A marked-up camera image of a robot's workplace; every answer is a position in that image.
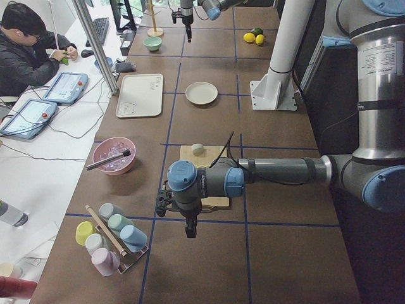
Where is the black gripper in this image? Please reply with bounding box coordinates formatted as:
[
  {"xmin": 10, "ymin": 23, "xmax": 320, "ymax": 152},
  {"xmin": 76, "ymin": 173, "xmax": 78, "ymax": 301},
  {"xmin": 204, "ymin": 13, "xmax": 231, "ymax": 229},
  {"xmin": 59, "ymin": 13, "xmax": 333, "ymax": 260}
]
[
  {"xmin": 155, "ymin": 190, "xmax": 202, "ymax": 238},
  {"xmin": 171, "ymin": 0, "xmax": 194, "ymax": 42}
]

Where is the cream round plate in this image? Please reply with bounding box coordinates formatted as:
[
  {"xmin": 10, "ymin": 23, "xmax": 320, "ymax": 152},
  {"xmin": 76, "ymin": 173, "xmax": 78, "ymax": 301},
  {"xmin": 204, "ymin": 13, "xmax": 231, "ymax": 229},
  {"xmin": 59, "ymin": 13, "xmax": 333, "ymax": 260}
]
[{"xmin": 185, "ymin": 82, "xmax": 218, "ymax": 105}]

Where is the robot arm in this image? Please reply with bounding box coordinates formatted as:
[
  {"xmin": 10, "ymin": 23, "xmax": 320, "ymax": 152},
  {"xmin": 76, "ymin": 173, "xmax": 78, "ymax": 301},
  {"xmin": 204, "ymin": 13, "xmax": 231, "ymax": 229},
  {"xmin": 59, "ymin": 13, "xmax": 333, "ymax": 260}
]
[
  {"xmin": 156, "ymin": 1, "xmax": 404, "ymax": 238},
  {"xmin": 171, "ymin": 0, "xmax": 247, "ymax": 42}
]

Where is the white bun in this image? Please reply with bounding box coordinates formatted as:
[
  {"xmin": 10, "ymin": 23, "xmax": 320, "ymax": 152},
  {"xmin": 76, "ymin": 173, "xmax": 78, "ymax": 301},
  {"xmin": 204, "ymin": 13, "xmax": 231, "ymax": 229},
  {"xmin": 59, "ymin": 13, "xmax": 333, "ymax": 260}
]
[{"xmin": 191, "ymin": 143, "xmax": 205, "ymax": 156}]

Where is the cream bear serving tray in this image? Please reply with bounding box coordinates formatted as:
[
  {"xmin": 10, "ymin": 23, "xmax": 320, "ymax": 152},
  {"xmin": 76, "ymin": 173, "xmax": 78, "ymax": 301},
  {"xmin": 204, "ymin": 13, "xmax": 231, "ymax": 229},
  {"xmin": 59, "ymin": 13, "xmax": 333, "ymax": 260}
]
[{"xmin": 116, "ymin": 73, "xmax": 164, "ymax": 118}]

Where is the wooden mug tree stand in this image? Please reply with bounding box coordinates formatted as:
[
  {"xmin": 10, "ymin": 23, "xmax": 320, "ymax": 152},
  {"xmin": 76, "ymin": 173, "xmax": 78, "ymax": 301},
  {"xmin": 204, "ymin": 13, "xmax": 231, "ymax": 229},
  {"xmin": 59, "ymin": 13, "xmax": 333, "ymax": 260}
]
[{"xmin": 147, "ymin": 0, "xmax": 164, "ymax": 37}]

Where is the mint green bowl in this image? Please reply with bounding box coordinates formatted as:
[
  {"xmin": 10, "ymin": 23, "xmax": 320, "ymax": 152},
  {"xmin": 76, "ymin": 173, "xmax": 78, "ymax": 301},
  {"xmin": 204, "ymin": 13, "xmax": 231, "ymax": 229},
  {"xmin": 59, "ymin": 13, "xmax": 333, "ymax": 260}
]
[{"xmin": 144, "ymin": 36, "xmax": 163, "ymax": 51}]

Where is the light blue cup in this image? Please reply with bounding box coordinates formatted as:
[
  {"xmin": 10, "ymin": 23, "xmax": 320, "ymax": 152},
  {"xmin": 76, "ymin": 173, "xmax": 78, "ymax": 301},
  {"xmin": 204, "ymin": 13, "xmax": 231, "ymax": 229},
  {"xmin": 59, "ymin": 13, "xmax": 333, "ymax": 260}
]
[{"xmin": 120, "ymin": 225, "xmax": 147, "ymax": 253}]

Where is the yellow lemon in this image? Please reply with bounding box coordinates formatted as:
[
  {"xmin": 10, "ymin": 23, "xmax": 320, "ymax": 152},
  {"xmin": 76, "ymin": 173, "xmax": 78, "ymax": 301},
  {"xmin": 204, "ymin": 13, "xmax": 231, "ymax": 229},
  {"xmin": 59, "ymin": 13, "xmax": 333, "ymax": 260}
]
[
  {"xmin": 243, "ymin": 32, "xmax": 256, "ymax": 43},
  {"xmin": 255, "ymin": 34, "xmax": 265, "ymax": 46}
]

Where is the dark green avocado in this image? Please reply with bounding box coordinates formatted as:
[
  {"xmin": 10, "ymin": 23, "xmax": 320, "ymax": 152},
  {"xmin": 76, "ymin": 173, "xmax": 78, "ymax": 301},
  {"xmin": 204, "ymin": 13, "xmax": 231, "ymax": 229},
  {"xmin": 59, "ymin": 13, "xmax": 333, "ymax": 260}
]
[{"xmin": 251, "ymin": 27, "xmax": 263, "ymax": 37}]

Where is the bamboo cutting board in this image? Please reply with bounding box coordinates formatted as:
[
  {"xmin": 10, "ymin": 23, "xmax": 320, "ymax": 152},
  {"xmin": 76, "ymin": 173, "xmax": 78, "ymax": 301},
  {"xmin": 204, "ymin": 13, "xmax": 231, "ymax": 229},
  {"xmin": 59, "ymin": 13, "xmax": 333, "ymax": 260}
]
[{"xmin": 179, "ymin": 144, "xmax": 230, "ymax": 212}]

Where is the green cup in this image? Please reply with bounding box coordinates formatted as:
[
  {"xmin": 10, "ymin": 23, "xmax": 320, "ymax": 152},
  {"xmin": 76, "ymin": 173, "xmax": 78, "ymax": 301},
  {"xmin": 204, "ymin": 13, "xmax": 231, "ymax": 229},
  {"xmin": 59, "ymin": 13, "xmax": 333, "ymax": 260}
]
[{"xmin": 108, "ymin": 213, "xmax": 134, "ymax": 237}]

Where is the folded grey cloth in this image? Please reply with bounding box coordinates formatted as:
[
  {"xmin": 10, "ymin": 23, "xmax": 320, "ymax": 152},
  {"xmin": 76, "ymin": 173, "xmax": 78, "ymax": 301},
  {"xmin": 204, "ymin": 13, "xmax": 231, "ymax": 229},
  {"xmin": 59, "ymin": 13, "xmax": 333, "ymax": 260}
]
[{"xmin": 115, "ymin": 62, "xmax": 136, "ymax": 73}]

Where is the blue bowl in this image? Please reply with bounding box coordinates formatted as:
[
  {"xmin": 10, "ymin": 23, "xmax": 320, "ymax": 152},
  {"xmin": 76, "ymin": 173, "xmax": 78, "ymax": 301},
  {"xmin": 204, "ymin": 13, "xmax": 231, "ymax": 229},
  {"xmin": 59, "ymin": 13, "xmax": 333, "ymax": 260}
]
[{"xmin": 94, "ymin": 56, "xmax": 113, "ymax": 72}]

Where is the grey cup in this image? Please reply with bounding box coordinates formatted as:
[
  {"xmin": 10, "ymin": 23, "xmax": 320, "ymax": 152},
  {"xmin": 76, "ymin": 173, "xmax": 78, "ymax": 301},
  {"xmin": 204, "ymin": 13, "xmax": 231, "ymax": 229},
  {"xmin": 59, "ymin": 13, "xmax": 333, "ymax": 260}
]
[{"xmin": 99, "ymin": 202, "xmax": 125, "ymax": 220}]

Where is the black keyboard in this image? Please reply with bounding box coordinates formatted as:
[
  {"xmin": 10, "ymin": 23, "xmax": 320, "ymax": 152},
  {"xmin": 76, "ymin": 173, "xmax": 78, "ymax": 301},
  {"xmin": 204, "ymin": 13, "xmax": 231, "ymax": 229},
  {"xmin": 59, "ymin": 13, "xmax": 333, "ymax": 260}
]
[{"xmin": 92, "ymin": 17, "xmax": 109, "ymax": 46}]

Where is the pink cup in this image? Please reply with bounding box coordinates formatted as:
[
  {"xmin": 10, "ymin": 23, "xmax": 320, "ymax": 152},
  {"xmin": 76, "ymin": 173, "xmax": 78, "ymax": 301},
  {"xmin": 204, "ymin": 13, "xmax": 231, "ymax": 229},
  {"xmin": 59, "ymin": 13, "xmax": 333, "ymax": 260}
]
[{"xmin": 91, "ymin": 248, "xmax": 120, "ymax": 276}]

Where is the metal black-tipped stirrer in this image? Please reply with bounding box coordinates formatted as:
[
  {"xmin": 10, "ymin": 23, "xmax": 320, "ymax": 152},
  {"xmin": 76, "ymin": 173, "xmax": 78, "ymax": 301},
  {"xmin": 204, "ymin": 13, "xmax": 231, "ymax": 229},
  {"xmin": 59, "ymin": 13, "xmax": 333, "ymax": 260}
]
[{"xmin": 85, "ymin": 149, "xmax": 131, "ymax": 170}]

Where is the white cup on rack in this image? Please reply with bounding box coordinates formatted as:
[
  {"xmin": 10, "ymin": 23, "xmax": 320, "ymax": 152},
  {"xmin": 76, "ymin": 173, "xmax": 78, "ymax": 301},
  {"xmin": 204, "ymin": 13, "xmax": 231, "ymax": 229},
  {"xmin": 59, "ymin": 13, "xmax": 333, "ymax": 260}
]
[{"xmin": 85, "ymin": 233, "xmax": 111, "ymax": 256}]

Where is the yellow cup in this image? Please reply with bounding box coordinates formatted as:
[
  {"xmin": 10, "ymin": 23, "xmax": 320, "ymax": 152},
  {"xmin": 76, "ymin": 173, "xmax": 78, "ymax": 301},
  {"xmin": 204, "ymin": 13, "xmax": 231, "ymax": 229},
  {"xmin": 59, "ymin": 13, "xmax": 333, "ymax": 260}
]
[{"xmin": 75, "ymin": 221, "xmax": 95, "ymax": 246}]

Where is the pink bowl of ice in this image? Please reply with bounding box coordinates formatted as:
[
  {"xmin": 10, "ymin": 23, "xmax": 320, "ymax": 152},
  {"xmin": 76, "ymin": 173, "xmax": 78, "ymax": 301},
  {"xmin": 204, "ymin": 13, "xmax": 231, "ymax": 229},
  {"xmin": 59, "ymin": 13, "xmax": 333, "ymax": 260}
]
[{"xmin": 92, "ymin": 137, "xmax": 136, "ymax": 175}]

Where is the upper teach pendant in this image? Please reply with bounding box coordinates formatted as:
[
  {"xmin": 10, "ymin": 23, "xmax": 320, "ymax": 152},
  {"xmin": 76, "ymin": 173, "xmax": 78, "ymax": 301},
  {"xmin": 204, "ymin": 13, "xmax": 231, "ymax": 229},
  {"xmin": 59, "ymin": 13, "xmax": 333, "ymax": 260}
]
[{"xmin": 42, "ymin": 72, "xmax": 89, "ymax": 105}]

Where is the teach pendant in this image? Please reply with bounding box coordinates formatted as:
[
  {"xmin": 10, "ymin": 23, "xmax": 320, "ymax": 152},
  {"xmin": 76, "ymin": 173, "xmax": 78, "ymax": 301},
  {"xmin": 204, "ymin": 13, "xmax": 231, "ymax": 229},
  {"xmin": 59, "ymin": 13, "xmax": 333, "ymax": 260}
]
[
  {"xmin": 1, "ymin": 99, "xmax": 58, "ymax": 139},
  {"xmin": 42, "ymin": 72, "xmax": 89, "ymax": 105}
]

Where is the seated person in black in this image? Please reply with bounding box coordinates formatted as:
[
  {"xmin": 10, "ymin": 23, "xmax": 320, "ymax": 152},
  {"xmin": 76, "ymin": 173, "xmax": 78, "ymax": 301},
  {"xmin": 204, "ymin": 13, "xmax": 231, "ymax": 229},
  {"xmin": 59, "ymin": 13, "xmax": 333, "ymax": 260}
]
[{"xmin": 1, "ymin": 1, "xmax": 78, "ymax": 96}]

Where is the lower teach pendant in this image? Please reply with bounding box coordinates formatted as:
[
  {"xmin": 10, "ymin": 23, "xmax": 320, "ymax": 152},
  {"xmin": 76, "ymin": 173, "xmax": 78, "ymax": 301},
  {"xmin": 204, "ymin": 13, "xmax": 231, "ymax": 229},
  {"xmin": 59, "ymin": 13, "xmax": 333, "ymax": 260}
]
[{"xmin": 1, "ymin": 99, "xmax": 58, "ymax": 139}]

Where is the red bottle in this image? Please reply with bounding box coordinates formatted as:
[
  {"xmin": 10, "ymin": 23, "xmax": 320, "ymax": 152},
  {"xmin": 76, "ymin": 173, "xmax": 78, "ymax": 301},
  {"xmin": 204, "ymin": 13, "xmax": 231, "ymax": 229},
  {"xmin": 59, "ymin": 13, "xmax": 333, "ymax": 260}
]
[{"xmin": 1, "ymin": 276, "xmax": 37, "ymax": 300}]

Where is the black camera cable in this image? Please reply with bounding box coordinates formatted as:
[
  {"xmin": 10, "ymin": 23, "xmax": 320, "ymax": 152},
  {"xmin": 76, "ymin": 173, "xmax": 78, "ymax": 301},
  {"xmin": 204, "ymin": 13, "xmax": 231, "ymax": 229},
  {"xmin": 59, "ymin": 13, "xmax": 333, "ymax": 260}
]
[{"xmin": 208, "ymin": 131, "xmax": 235, "ymax": 168}]

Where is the white wire cup rack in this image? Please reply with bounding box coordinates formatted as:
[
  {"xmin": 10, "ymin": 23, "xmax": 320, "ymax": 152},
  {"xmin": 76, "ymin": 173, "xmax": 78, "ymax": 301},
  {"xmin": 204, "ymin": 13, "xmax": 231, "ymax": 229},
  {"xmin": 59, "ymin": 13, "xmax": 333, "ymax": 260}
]
[{"xmin": 85, "ymin": 205, "xmax": 149, "ymax": 274}]

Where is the aluminium frame post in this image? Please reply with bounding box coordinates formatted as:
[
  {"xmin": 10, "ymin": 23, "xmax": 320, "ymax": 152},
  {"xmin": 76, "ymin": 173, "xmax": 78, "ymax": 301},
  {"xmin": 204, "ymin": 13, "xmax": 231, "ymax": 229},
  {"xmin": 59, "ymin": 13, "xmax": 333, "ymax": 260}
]
[{"xmin": 72, "ymin": 0, "xmax": 119, "ymax": 96}]

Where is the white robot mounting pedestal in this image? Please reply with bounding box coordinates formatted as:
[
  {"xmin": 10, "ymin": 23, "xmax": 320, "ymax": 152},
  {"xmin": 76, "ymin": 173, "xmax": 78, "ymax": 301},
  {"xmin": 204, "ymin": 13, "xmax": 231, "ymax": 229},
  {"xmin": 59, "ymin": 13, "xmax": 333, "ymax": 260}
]
[{"xmin": 250, "ymin": 0, "xmax": 315, "ymax": 111}]

